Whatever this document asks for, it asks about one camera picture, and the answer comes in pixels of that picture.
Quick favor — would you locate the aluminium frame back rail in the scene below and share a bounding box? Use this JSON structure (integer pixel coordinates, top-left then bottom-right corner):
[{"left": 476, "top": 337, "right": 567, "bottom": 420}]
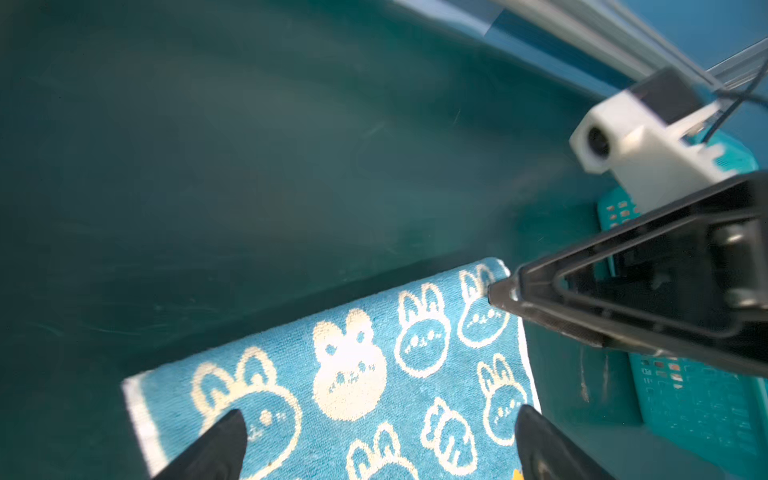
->
[{"left": 397, "top": 1, "right": 723, "bottom": 90}]

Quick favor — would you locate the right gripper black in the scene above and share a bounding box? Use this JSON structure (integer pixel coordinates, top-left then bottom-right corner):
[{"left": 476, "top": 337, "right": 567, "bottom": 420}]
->
[{"left": 488, "top": 173, "right": 767, "bottom": 355}]

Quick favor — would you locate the teal perforated plastic basket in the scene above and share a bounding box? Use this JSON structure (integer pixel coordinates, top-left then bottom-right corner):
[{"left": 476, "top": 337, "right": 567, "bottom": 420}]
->
[{"left": 596, "top": 128, "right": 768, "bottom": 480}]

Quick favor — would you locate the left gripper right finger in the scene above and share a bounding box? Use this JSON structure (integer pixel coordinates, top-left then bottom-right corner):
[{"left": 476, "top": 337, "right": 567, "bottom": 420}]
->
[{"left": 515, "top": 405, "right": 614, "bottom": 480}]

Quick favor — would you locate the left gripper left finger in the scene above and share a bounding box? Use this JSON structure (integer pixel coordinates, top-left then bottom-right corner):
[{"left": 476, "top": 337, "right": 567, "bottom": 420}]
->
[{"left": 153, "top": 409, "right": 247, "bottom": 480}]

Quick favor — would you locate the bunny face pattern towel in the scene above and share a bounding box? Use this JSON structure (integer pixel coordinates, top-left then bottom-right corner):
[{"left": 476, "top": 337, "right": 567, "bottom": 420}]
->
[{"left": 122, "top": 258, "right": 539, "bottom": 479}]

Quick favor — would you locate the aluminium frame right post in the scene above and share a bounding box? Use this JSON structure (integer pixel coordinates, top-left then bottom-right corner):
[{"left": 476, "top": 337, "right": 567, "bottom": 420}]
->
[{"left": 708, "top": 37, "right": 768, "bottom": 90}]

